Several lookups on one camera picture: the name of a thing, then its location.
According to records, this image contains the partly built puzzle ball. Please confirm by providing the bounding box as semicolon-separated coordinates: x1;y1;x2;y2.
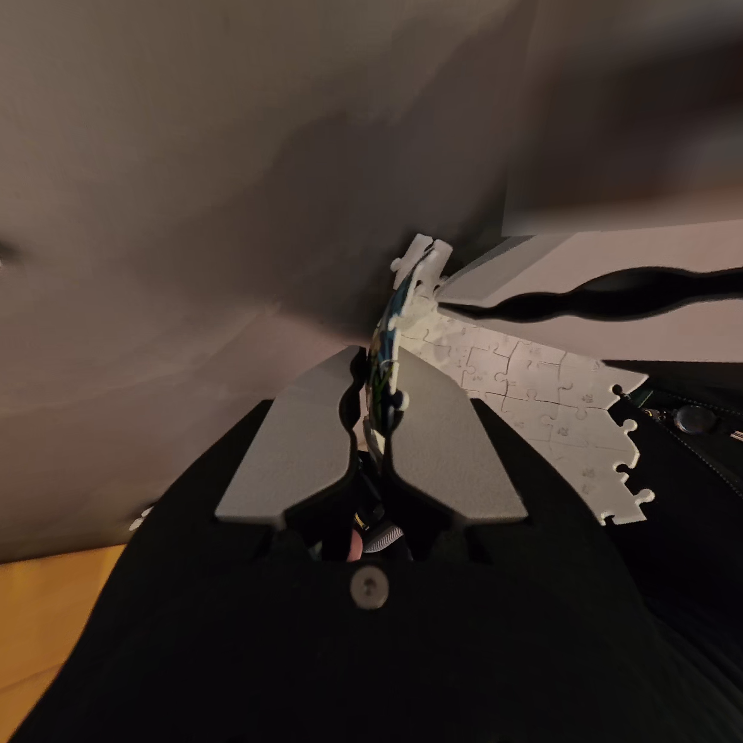
363;250;656;526

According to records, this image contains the yellow box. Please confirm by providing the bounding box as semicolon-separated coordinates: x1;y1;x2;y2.
0;543;130;741

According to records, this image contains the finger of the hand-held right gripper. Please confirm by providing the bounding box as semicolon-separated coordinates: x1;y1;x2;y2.
438;221;743;305
440;269;743;365

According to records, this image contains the black badge reel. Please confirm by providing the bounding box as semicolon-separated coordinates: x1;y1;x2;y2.
673;403;743;442

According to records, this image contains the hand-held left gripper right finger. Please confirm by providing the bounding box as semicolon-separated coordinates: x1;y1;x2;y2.
383;352;528;563

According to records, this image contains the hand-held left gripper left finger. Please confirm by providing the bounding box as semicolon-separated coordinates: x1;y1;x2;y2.
215;346;366;562

